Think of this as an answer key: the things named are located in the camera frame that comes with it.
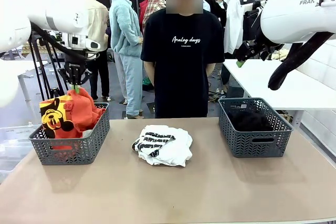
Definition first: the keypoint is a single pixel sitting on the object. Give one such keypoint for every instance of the grey sweatshirt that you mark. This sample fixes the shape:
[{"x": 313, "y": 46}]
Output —
[{"x": 87, "y": 133}]

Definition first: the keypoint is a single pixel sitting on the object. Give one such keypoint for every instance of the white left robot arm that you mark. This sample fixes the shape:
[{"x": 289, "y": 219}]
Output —
[{"x": 65, "y": 14}]

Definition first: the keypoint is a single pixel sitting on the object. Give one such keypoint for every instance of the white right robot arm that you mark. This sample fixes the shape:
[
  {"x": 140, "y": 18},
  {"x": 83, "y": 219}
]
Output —
[{"x": 296, "y": 16}]

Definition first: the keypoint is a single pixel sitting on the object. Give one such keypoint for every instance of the orange cartoon mouse t-shirt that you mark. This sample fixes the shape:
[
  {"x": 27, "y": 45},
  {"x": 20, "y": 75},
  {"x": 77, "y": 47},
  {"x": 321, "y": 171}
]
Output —
[{"x": 78, "y": 111}]

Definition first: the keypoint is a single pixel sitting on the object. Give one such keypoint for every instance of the person's right forearm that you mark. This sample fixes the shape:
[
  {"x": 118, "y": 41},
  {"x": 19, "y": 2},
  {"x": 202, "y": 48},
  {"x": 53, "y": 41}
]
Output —
[{"x": 149, "y": 74}]

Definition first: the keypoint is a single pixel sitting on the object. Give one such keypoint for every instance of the pale yellow cloth heap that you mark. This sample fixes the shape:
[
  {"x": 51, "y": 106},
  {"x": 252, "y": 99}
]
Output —
[{"x": 278, "y": 54}]

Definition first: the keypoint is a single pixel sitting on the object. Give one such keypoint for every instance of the black camera tripod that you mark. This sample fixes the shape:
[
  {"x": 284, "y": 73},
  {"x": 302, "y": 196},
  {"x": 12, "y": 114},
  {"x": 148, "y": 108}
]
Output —
[{"x": 44, "y": 77}]

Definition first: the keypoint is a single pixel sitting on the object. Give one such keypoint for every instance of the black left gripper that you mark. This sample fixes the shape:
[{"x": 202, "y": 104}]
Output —
[{"x": 74, "y": 64}]

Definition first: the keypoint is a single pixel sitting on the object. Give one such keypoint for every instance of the white table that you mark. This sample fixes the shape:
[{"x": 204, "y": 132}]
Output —
[
  {"x": 262, "y": 82},
  {"x": 26, "y": 69}
]

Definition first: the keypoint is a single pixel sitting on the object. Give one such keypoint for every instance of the black garment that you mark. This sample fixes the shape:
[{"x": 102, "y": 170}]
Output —
[{"x": 249, "y": 121}]

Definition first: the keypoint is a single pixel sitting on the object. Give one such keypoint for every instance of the mannequin in blue fleece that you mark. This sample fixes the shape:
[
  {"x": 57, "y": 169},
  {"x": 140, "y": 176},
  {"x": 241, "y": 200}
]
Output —
[{"x": 126, "y": 32}]

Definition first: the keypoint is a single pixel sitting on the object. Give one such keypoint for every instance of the mannequin in white shirt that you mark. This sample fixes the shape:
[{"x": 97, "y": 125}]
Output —
[{"x": 233, "y": 30}]

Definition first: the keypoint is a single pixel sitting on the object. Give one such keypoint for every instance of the person's left forearm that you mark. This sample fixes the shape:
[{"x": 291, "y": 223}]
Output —
[{"x": 210, "y": 69}]

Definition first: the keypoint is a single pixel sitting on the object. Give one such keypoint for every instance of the white black-print t-shirt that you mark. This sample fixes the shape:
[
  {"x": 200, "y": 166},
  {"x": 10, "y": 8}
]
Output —
[{"x": 168, "y": 148}]

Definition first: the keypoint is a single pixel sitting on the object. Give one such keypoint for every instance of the clear plastic storage bin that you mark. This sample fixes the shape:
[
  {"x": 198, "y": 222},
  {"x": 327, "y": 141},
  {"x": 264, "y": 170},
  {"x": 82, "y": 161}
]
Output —
[{"x": 13, "y": 142}]

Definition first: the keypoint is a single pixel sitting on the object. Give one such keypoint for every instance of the dark grey plastic basket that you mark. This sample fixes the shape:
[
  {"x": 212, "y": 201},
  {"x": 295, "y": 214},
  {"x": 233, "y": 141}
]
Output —
[
  {"x": 71, "y": 153},
  {"x": 257, "y": 145}
]

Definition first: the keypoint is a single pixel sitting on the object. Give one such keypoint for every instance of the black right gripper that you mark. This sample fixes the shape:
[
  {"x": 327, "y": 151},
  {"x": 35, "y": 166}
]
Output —
[{"x": 265, "y": 43}]

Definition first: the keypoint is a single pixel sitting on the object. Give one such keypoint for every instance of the mannequin in black jacket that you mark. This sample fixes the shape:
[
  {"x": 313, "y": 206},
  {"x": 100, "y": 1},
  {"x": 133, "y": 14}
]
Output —
[{"x": 249, "y": 16}]

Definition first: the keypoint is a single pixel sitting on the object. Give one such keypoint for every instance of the mannequin in black suit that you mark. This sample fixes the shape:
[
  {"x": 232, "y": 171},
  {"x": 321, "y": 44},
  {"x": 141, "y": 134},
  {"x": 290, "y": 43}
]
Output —
[{"x": 219, "y": 9}]

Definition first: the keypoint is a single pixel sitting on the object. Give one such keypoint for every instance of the mannequin in beige shirt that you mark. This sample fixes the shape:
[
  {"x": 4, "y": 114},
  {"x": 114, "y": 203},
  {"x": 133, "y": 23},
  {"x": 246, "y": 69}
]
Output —
[{"x": 98, "y": 24}]

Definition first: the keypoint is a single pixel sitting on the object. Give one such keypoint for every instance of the table with patterned cloth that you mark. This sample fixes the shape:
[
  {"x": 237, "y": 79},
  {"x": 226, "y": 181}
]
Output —
[{"x": 25, "y": 49}]

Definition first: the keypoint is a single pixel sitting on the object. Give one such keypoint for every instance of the person in black t-shirt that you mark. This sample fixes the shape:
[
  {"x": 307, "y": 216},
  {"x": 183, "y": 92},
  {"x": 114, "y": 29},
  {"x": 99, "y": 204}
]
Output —
[{"x": 183, "y": 64}]

